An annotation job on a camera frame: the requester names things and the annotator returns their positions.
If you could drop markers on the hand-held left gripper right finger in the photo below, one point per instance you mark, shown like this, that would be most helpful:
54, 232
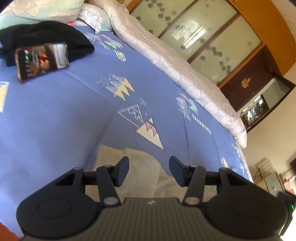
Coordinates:
177, 171

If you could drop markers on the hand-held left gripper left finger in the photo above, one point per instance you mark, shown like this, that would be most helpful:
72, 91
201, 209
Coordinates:
122, 170

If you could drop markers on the blue printed bed sheet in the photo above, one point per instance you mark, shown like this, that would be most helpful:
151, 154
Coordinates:
57, 111

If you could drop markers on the white floral quilt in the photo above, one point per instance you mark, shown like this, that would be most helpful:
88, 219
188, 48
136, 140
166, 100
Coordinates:
185, 69

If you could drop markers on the dark brown cabinet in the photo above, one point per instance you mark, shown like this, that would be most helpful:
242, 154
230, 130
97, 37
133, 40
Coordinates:
245, 85

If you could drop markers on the smartphone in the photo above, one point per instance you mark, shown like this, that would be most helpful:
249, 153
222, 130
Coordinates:
41, 60

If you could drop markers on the wooden wardrobe with glass doors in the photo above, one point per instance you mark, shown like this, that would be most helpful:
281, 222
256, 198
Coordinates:
208, 30

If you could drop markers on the white floral pillow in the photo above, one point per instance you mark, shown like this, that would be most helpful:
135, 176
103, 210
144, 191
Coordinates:
94, 17

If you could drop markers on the black cloth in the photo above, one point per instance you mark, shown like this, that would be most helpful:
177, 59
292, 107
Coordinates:
46, 32

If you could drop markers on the pale green floral pillow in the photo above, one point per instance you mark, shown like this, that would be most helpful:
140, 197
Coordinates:
41, 10

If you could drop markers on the white perforated wall box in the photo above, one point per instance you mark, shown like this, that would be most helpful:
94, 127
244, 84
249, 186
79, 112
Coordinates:
267, 168

